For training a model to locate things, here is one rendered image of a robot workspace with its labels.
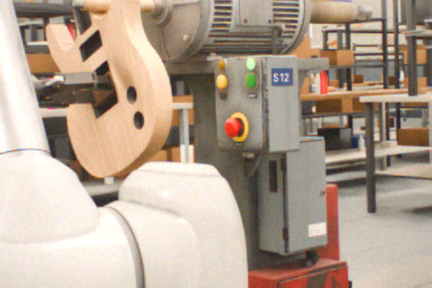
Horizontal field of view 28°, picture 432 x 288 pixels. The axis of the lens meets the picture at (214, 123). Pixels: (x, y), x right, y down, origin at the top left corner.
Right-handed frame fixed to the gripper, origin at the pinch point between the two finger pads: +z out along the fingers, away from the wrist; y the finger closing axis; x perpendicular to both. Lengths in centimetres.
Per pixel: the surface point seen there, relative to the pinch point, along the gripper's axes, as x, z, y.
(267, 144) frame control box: -23.4, 18.3, 25.5
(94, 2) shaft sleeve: 17.7, -0.2, 6.6
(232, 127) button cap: -17.8, 15.0, 20.7
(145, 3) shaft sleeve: 18.0, 13.1, 6.7
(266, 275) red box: -46, 34, -3
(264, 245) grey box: -39, 38, -6
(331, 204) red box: -32, 64, -4
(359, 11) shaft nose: 19, 87, 7
